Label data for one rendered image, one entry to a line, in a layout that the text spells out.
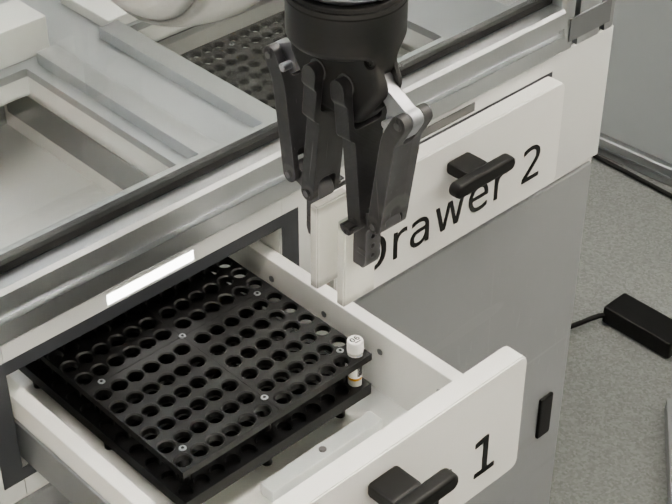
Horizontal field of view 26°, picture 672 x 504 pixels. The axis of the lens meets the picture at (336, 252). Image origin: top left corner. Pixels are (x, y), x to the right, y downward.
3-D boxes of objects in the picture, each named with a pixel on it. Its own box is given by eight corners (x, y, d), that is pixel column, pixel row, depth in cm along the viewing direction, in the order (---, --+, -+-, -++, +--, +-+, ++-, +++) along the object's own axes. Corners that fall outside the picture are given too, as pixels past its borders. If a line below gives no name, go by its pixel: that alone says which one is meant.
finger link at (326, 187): (317, 179, 97) (288, 160, 99) (317, 239, 100) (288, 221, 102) (334, 170, 98) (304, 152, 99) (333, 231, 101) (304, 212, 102)
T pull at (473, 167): (516, 168, 126) (517, 155, 125) (457, 202, 122) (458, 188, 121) (485, 152, 128) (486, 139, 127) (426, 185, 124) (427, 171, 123)
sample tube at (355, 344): (366, 387, 108) (367, 340, 106) (353, 394, 108) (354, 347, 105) (355, 379, 109) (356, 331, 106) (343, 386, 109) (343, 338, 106)
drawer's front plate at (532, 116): (555, 180, 139) (566, 80, 132) (334, 312, 123) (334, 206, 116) (541, 173, 140) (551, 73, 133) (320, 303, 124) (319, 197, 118)
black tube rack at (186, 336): (370, 417, 110) (371, 353, 106) (188, 538, 100) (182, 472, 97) (186, 286, 123) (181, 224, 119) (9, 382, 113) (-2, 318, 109)
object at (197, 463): (371, 359, 107) (371, 353, 106) (183, 479, 97) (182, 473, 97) (354, 348, 108) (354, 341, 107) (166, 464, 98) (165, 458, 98)
